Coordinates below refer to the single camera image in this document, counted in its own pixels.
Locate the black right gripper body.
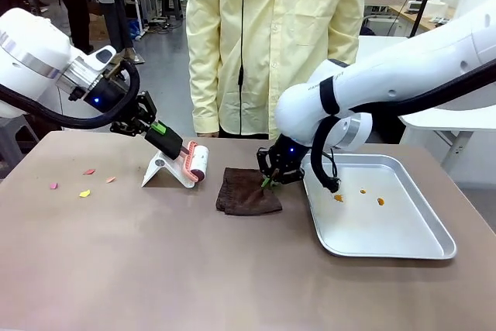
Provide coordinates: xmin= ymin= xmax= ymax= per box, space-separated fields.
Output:
xmin=269 ymin=135 xmax=312 ymax=172

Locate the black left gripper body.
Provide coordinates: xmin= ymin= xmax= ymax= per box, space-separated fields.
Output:
xmin=79 ymin=74 xmax=136 ymax=116

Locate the dark brown cloth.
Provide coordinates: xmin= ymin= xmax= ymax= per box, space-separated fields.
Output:
xmin=215 ymin=167 xmax=284 ymax=216

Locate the pink lint roller dark handle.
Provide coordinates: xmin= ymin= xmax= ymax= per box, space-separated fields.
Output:
xmin=145 ymin=127 xmax=210 ymax=188

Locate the person's left forearm yellow sleeve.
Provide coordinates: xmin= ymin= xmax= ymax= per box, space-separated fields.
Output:
xmin=327 ymin=5 xmax=375 ymax=67

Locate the person's right forearm yellow sleeve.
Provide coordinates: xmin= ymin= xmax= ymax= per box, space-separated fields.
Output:
xmin=185 ymin=32 xmax=222 ymax=139

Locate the white folded roller stand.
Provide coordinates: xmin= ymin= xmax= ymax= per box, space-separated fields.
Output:
xmin=141 ymin=151 xmax=197 ymax=189

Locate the blue object on floor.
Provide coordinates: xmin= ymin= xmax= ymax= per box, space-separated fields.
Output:
xmin=126 ymin=19 xmax=143 ymax=40

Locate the bystander with beige top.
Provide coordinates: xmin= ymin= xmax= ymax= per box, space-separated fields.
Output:
xmin=87 ymin=0 xmax=137 ymax=61

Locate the bystander with black trousers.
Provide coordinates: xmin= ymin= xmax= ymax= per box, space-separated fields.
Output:
xmin=45 ymin=0 xmax=113 ymax=55

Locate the silver metal tray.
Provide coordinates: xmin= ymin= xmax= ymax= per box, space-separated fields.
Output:
xmin=301 ymin=153 xmax=458 ymax=260

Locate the grey plastic stool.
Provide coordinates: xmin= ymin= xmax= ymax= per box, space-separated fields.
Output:
xmin=0 ymin=115 xmax=40 ymax=180

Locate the person in yellow shirt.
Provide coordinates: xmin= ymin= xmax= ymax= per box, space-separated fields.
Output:
xmin=185 ymin=0 xmax=376 ymax=140

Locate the wooden desk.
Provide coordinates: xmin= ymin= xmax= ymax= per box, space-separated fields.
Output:
xmin=387 ymin=3 xmax=454 ymax=34

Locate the white tissue box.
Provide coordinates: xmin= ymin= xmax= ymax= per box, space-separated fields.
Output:
xmin=429 ymin=0 xmax=450 ymax=19

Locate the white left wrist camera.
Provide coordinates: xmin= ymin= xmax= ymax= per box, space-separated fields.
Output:
xmin=81 ymin=44 xmax=117 ymax=73

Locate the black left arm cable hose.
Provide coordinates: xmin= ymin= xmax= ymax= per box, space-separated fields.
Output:
xmin=0 ymin=60 xmax=141 ymax=130

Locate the thin black microphone cable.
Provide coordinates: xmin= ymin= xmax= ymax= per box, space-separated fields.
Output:
xmin=236 ymin=0 xmax=247 ymax=138

